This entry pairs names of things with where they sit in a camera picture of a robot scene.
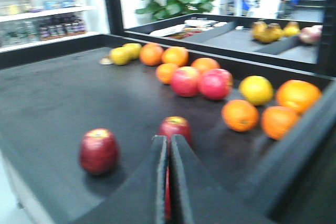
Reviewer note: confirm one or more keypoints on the dark red apple rear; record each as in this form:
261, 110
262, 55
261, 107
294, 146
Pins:
175, 125

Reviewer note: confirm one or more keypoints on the brown pear cluster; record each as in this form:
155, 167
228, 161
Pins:
268, 33

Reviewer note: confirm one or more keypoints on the small orange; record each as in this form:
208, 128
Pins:
277, 121
240, 115

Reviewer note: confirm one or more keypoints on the white store shelving unit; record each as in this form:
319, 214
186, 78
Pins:
26, 23

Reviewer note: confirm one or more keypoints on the yellow orange citrus fruit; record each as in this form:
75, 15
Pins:
256, 89

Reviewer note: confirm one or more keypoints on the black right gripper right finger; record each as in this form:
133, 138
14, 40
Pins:
196, 197

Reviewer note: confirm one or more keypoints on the large orange back left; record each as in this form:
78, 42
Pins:
204, 64

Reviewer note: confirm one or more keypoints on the small orange front left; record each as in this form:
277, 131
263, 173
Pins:
240, 115

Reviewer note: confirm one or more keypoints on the pink red apple left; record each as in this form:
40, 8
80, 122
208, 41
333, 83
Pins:
185, 81

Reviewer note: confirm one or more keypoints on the pink red apple right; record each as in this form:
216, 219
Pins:
215, 84

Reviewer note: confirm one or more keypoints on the dark red apple front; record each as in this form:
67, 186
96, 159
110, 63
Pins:
99, 151

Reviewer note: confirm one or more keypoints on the pink red apple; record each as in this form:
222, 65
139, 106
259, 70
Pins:
215, 84
185, 81

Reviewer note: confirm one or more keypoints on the dark red apple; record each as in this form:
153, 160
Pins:
99, 151
175, 125

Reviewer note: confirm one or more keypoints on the black metal upright post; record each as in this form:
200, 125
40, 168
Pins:
115, 17

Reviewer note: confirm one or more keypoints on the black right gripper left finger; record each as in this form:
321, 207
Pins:
141, 198

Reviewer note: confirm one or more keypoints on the black wooden produce stand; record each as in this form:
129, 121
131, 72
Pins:
52, 94

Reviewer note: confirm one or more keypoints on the large orange near divider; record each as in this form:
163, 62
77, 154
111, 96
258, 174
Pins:
298, 95

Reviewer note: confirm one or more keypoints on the small orange front right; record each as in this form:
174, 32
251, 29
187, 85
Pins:
277, 121

